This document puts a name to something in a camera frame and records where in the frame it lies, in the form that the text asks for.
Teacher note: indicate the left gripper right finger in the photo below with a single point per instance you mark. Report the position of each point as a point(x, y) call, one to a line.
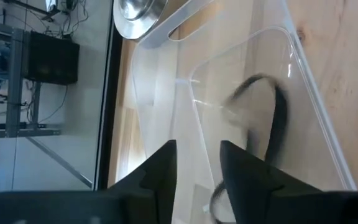
point(244, 180)

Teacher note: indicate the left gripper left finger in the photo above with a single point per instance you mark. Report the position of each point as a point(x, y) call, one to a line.
point(157, 186)

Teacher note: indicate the clear plastic bin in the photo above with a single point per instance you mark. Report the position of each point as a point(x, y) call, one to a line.
point(160, 93)

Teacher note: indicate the black computer case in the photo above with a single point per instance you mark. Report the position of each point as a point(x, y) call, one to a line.
point(51, 59)

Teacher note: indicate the white shade silver table lamp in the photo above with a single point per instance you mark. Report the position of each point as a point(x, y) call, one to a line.
point(135, 18)

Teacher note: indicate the black metal table frame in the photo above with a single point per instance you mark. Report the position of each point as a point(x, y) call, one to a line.
point(107, 109)

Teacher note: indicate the grey metal desk frame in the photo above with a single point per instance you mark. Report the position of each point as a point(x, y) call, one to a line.
point(14, 77)

